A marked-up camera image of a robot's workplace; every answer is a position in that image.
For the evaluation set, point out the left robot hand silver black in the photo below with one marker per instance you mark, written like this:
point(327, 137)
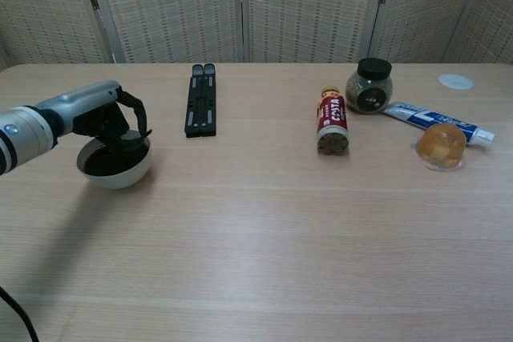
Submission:
point(84, 103)

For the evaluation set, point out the cup of dark coffee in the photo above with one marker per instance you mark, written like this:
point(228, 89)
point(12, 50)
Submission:
point(116, 178)

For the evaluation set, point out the red Costa coffee bottle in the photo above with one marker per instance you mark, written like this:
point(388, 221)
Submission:
point(332, 117)

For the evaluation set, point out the black folded laptop stand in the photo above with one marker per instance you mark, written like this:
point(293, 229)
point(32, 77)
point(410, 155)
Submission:
point(200, 105)

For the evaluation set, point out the woven folding screen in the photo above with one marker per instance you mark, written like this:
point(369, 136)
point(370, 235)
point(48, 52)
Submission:
point(172, 9)

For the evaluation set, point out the glass jar black lid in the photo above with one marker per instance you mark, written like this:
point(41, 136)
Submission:
point(368, 91)

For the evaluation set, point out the blue white toothpaste tube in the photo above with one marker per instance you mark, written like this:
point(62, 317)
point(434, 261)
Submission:
point(421, 115)

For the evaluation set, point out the orange fruit jelly cup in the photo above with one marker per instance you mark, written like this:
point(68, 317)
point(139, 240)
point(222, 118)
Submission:
point(441, 147)

